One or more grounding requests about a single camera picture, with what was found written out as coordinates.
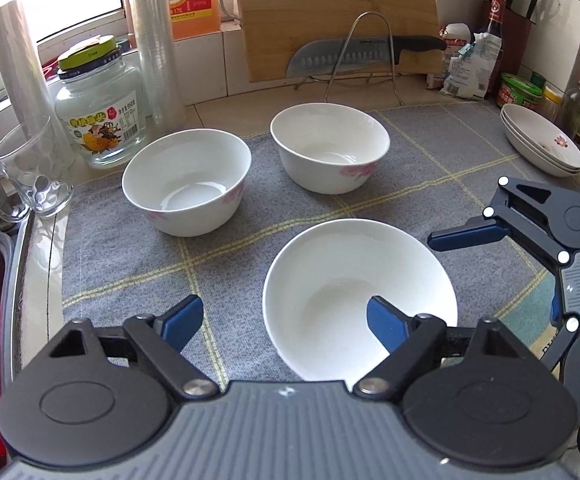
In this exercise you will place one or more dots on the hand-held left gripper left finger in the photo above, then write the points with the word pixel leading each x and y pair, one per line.
pixel 185 320

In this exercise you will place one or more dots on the sauce jar with green lid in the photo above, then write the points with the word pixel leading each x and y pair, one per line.
pixel 517 87

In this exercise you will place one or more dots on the white bowl with pink flowers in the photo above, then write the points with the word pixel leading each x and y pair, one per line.
pixel 180 175
pixel 320 135

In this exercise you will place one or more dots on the dark soy sauce bottle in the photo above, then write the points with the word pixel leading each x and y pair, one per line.
pixel 493 25

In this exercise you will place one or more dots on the spice jar with yellow lid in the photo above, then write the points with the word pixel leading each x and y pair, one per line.
pixel 549 97

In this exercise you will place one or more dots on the dark red knife block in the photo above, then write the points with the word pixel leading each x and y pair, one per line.
pixel 517 12

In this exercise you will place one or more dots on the small green-capped jar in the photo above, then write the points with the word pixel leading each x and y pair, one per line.
pixel 537 77

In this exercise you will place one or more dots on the plain white bowl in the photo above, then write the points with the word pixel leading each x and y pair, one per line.
pixel 330 280

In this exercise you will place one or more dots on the red and white packet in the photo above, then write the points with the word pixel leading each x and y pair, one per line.
pixel 457 32

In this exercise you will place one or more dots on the white and blue packet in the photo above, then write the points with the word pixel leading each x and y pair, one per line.
pixel 469 75

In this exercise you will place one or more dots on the grey checked cloth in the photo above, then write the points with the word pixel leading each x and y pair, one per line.
pixel 250 260

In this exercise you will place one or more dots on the stainless steel sink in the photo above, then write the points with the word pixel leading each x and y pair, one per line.
pixel 15 260

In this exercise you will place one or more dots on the clear glass mug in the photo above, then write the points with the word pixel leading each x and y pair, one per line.
pixel 35 170

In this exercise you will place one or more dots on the bamboo cutting board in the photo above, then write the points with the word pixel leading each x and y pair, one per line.
pixel 320 0

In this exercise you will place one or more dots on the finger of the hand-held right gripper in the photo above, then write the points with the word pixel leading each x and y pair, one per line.
pixel 469 235
pixel 556 305

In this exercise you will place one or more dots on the glass jar with green lid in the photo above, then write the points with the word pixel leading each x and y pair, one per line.
pixel 100 105

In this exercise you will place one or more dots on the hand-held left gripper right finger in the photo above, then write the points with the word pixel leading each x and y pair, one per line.
pixel 384 325

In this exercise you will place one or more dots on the clear glass bottle red cap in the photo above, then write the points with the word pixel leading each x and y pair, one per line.
pixel 572 110

